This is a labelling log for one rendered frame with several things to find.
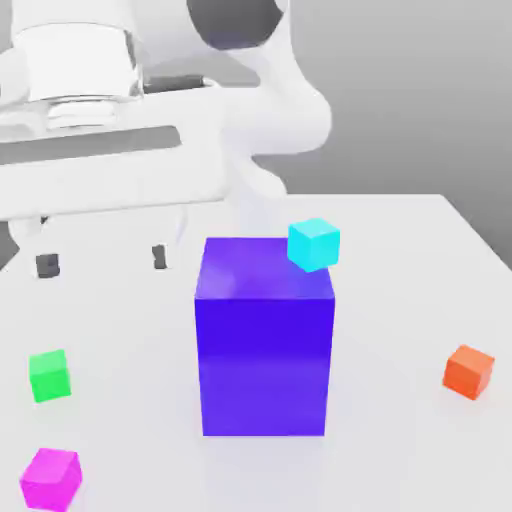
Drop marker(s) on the small magenta cube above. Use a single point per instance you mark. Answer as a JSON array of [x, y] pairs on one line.
[[50, 482]]

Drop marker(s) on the small green cube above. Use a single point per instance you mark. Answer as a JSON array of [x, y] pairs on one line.
[[50, 378]]

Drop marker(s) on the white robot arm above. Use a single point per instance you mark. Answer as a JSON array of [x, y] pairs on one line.
[[280, 104]]

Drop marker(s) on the small cyan cube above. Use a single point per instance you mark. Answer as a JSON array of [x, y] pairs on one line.
[[314, 246]]

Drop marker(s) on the small orange cube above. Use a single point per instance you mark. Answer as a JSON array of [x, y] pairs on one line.
[[468, 374]]

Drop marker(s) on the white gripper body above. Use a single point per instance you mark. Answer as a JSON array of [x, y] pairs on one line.
[[120, 180]]

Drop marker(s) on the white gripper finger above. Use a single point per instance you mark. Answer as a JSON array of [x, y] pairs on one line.
[[44, 256], [162, 250]]

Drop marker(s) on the large blue box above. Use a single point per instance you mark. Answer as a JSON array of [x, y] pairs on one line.
[[264, 360]]

